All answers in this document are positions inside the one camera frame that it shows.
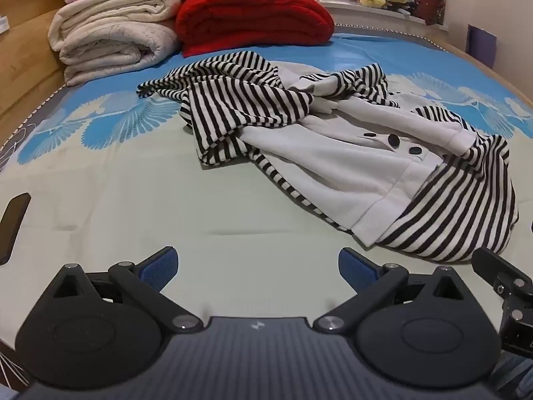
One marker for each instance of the black white striped cardigan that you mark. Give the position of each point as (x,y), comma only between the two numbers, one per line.
(333,162)

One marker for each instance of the white window sill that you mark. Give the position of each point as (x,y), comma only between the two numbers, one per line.
(374,14)

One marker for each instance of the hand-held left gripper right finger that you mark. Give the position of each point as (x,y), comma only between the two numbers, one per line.
(357,271)

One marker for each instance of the blue fan patterned bed sheet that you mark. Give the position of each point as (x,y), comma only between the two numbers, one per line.
(125,200)

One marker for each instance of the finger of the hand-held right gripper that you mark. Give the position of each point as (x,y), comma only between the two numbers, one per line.
(493,268)

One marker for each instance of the purple board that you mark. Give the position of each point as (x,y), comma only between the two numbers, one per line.
(482,46)

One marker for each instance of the black white plush toy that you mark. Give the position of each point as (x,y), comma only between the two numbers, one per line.
(410,2)

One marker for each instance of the wooden headboard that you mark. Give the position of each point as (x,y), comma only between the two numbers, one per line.
(25,83)

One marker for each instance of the red folded blanket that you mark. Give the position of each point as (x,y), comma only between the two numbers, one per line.
(250,16)

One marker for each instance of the person's blue striped shirt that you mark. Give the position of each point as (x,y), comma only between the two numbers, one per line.
(516,379)

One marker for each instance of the white quilted folded blanket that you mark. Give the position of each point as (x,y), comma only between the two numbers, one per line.
(108,50)

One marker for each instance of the cream folded quilt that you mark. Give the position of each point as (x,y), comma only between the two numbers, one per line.
(112,6)

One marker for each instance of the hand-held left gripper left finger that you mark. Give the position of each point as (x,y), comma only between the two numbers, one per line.
(160,267)

